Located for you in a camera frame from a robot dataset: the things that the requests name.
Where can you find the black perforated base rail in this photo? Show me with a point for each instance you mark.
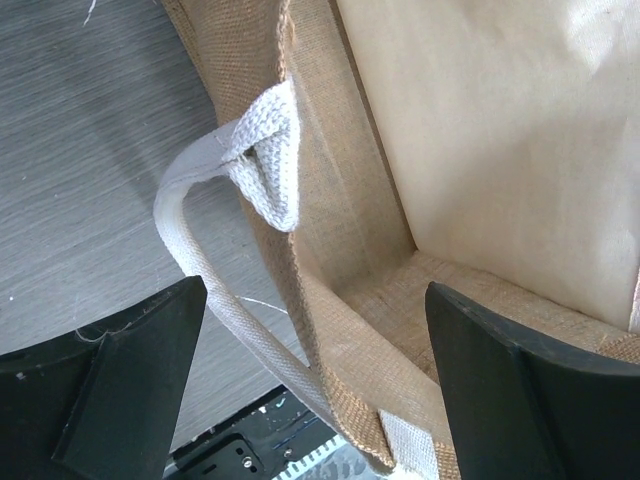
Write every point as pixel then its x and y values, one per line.
pixel 275 437

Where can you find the tan canvas tote bag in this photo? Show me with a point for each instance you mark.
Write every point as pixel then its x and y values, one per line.
pixel 366 149

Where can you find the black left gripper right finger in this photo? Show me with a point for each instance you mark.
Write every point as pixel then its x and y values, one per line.
pixel 523 405

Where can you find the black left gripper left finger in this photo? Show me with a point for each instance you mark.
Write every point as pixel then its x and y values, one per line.
pixel 102 401

